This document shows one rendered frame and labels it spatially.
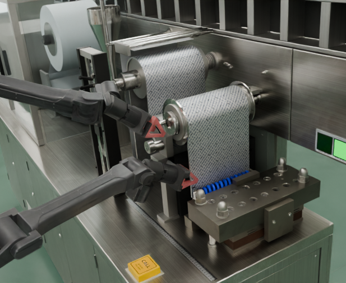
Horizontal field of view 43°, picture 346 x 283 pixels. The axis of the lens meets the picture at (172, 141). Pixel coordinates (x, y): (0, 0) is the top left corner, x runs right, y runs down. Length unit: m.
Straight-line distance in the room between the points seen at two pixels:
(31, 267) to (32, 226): 1.94
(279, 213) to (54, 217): 0.66
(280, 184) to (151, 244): 0.45
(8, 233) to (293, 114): 0.89
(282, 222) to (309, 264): 0.20
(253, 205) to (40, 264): 1.89
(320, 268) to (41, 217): 0.93
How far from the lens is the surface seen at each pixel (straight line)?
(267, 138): 1.56
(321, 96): 1.33
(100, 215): 1.59
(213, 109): 1.35
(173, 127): 1.33
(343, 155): 1.32
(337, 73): 1.28
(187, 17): 1.89
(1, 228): 1.04
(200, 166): 1.38
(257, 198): 1.36
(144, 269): 1.29
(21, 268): 2.99
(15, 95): 1.28
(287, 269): 1.45
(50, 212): 1.07
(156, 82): 1.49
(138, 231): 1.48
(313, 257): 1.52
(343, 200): 3.39
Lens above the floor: 1.74
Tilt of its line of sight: 24 degrees down
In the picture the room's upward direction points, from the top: 5 degrees counter-clockwise
